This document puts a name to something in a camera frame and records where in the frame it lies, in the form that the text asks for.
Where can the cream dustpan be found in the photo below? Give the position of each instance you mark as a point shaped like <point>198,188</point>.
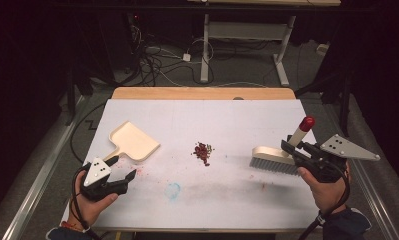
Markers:
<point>133,141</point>

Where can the metal floor rail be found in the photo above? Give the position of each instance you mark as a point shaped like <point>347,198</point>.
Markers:
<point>43,173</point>
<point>370,186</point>

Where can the pile of red and green crumbs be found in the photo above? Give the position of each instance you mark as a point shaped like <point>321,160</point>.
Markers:
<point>203,152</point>

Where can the black stand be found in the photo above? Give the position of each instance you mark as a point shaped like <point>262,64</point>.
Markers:
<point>343,100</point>

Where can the white power strip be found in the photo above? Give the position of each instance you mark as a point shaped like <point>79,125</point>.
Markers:
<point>322,49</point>

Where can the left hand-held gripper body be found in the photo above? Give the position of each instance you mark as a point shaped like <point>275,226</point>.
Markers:
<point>98,186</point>

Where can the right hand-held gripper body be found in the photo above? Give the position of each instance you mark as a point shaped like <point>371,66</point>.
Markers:
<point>323,160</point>

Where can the white table cover sheet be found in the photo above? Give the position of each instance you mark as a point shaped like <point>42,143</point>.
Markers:
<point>200,200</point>

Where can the white desk frame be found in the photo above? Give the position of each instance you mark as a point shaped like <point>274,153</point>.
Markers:
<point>247,30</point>

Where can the person's right hand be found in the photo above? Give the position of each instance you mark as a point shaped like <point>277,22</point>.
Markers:
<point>323,193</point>

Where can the wooden table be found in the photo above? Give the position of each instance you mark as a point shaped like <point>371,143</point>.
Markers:
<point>200,93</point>

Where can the white power adapter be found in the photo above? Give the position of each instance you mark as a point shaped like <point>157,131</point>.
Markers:
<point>186,57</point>

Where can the person's left hand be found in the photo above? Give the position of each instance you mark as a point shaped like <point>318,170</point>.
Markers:
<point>93,208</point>

